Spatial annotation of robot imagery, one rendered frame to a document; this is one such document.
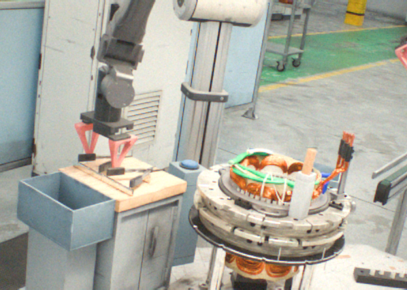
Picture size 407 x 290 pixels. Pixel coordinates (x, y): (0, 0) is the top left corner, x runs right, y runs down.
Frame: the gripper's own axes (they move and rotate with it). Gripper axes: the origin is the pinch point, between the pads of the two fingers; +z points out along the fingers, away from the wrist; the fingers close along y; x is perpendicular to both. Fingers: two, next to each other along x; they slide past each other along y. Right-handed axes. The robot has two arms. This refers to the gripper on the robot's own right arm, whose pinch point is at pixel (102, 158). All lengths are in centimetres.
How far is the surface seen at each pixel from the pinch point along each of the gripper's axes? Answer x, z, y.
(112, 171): -3.2, -0.1, 6.4
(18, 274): 70, 109, -114
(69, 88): 139, 46, -168
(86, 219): -15.5, 4.7, 12.9
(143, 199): -1.5, 3.6, 14.2
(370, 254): 75, 32, 36
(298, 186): 10.0, -7.0, 41.3
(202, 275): 22.1, 29.1, 15.2
